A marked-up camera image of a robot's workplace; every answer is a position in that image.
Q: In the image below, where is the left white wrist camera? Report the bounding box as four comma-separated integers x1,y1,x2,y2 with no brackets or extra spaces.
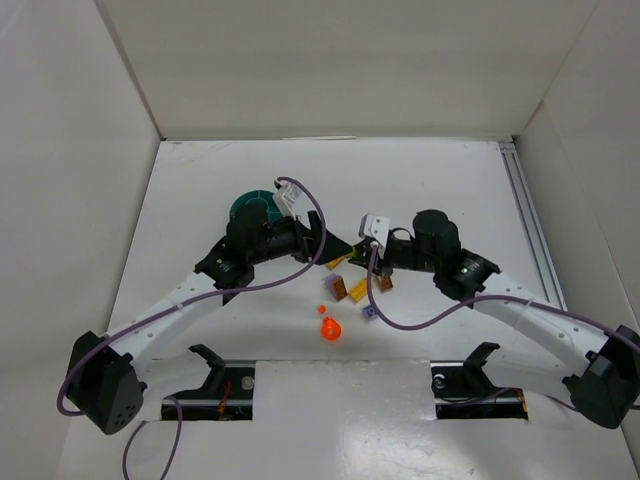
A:
273,180,302,217

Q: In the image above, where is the teal round divided container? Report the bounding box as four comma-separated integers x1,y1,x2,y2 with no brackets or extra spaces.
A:
229,190,283,224

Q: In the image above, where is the yellow lego near container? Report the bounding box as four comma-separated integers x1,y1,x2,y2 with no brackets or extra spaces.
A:
326,256,348,270

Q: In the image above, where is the aluminium rail right edge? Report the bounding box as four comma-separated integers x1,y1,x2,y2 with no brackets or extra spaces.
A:
498,141,566,308

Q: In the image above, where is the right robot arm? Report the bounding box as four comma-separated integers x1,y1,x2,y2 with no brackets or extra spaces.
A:
350,209,639,429

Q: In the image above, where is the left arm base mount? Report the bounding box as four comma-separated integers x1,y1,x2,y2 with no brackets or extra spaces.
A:
171,344,256,422

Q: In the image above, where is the brown orange long lego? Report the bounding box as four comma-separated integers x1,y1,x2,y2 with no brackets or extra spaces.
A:
377,275,394,292

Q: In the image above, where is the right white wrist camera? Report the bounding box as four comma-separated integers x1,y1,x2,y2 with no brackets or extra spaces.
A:
358,213,390,252

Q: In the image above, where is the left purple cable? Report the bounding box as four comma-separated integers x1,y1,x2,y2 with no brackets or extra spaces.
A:
56,175,327,480

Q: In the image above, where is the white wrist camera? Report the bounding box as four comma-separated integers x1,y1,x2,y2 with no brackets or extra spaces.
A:
273,180,302,217
358,213,390,252

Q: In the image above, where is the orange round ring piece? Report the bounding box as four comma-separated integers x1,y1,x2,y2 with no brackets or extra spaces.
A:
320,316,345,345

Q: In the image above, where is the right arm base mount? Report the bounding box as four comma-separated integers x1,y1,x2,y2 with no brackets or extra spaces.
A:
431,342,529,420

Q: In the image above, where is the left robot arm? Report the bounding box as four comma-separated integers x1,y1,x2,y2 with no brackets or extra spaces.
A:
60,204,352,435

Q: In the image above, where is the yellow long lego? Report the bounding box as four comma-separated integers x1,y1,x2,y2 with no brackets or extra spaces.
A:
348,278,370,304

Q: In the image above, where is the purple square lego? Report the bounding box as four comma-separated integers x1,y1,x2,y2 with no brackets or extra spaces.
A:
361,305,379,323

